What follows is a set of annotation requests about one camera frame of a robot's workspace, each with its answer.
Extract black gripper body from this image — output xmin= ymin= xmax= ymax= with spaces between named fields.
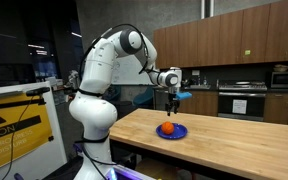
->
xmin=165 ymin=93 xmax=181 ymax=108

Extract orange ball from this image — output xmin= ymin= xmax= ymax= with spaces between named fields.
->
xmin=160 ymin=121 xmax=175 ymax=136

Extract blue plate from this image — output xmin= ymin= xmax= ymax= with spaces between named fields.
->
xmin=155 ymin=122 xmax=189 ymax=140

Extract stainless steel dishwasher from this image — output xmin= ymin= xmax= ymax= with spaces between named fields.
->
xmin=154 ymin=89 xmax=178 ymax=113

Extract wooden sink base cabinet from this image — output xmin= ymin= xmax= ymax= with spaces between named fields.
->
xmin=177 ymin=90 xmax=219 ymax=117

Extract blue office chair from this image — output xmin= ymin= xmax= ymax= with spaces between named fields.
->
xmin=104 ymin=85 xmax=122 ymax=101
xmin=132 ymin=87 xmax=155 ymax=108

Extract stainless steel sink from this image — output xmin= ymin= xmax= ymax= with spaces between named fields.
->
xmin=184 ymin=77 xmax=212 ymax=90

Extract stainless steel oven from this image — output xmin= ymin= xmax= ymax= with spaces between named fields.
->
xmin=216 ymin=80 xmax=268 ymax=122

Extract white paper sheet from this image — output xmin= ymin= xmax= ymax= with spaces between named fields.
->
xmin=232 ymin=99 xmax=248 ymax=115

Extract purple lit control box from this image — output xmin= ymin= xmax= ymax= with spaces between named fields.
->
xmin=104 ymin=164 xmax=158 ymax=180

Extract grey tripod device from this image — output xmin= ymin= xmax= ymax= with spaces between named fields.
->
xmin=63 ymin=69 xmax=82 ymax=97

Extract black kitchen countertop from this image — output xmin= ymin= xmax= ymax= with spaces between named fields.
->
xmin=152 ymin=84 xmax=288 ymax=94

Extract tan bowl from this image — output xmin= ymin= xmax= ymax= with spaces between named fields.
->
xmin=273 ymin=63 xmax=288 ymax=73

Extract stainless steel microwave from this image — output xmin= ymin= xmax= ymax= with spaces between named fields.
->
xmin=270 ymin=70 xmax=288 ymax=90

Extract yellow caution sign board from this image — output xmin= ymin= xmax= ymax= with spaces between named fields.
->
xmin=0 ymin=80 xmax=68 ymax=180

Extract small blue object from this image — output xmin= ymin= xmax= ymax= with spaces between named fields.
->
xmin=13 ymin=172 xmax=26 ymax=180

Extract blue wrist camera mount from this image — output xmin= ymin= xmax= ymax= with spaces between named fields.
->
xmin=175 ymin=91 xmax=193 ymax=101

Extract wooden wall cabinets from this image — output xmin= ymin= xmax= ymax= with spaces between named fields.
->
xmin=152 ymin=0 xmax=288 ymax=70

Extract white wall pipe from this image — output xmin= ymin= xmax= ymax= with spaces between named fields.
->
xmin=209 ymin=0 xmax=215 ymax=18
xmin=200 ymin=0 xmax=206 ymax=20

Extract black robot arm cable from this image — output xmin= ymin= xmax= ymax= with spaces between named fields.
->
xmin=74 ymin=23 xmax=162 ymax=180

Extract black bar camera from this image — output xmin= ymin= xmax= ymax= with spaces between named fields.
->
xmin=25 ymin=86 xmax=51 ymax=98

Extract thin black camera cable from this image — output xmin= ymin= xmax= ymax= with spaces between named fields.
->
xmin=1 ymin=94 xmax=35 ymax=180

